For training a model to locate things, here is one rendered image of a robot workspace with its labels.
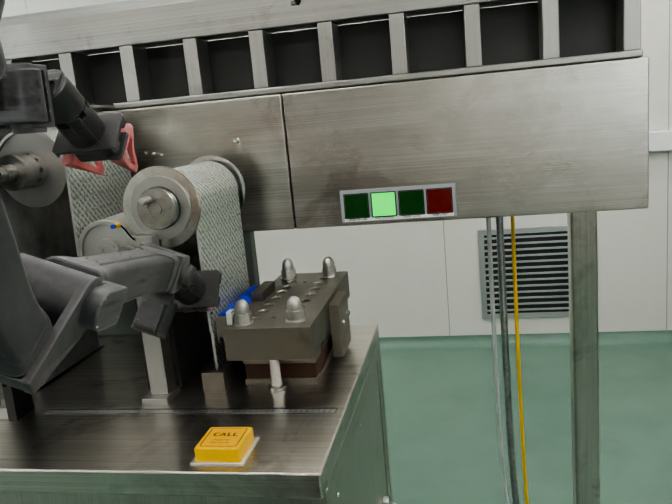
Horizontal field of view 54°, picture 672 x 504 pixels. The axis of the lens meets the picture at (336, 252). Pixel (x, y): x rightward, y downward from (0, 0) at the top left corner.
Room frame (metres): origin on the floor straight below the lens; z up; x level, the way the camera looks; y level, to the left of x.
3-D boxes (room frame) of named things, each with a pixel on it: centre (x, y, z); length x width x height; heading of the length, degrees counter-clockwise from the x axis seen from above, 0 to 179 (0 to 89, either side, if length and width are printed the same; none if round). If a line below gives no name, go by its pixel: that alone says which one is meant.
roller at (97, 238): (1.34, 0.40, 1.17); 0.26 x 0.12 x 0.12; 168
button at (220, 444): (0.93, 0.19, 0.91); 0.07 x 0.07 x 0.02; 78
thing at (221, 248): (1.30, 0.22, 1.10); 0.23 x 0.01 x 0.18; 168
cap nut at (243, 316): (1.16, 0.18, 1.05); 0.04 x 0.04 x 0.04
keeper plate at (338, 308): (1.31, 0.00, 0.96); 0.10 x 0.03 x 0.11; 168
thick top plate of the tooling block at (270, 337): (1.32, 0.10, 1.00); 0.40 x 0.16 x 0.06; 168
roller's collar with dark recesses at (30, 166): (1.22, 0.55, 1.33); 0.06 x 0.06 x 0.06; 78
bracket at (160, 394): (1.16, 0.35, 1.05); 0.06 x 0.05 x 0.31; 168
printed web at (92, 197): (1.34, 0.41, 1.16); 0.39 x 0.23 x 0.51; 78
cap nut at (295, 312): (1.15, 0.08, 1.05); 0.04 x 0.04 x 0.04
